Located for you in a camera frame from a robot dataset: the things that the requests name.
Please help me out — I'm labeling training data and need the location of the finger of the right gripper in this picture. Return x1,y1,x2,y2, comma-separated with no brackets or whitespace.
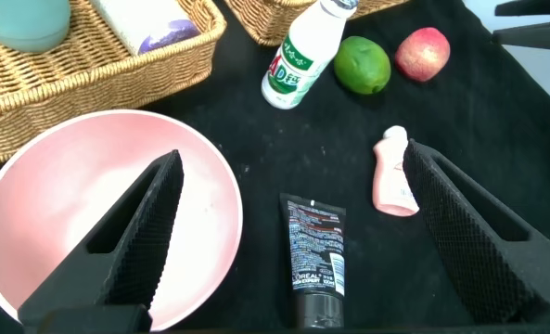
491,18,550,53
494,0,550,18

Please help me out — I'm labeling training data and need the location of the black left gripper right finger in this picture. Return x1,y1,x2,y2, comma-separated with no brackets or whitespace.
402,137,550,326

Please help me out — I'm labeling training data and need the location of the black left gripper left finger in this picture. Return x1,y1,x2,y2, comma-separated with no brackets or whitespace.
17,148,185,334

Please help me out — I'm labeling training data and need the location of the pink lotion bottle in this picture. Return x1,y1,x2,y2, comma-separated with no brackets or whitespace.
372,124,420,218

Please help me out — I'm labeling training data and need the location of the red peach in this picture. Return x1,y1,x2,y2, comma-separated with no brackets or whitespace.
393,26,452,84

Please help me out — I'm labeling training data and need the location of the green lime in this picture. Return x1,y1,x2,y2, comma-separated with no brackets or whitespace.
333,35,392,96

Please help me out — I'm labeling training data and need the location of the white milk drink bottle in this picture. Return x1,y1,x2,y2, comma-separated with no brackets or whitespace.
261,0,360,110

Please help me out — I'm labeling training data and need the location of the pink bowl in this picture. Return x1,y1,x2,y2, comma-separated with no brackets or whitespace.
0,109,244,333

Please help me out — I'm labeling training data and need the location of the black tablecloth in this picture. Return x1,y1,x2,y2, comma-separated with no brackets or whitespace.
0,0,550,334

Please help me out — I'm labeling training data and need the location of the black cosmetic tube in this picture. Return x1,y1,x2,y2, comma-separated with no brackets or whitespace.
278,192,348,330

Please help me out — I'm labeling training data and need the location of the white bottle with purple base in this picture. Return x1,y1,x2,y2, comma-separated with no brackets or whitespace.
91,0,202,57

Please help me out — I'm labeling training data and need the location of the teal plastic cup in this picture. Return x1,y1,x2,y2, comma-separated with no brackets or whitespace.
0,0,71,54

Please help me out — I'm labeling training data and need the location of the wicker basket with handles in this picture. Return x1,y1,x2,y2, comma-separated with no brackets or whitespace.
0,0,228,173
223,0,410,47

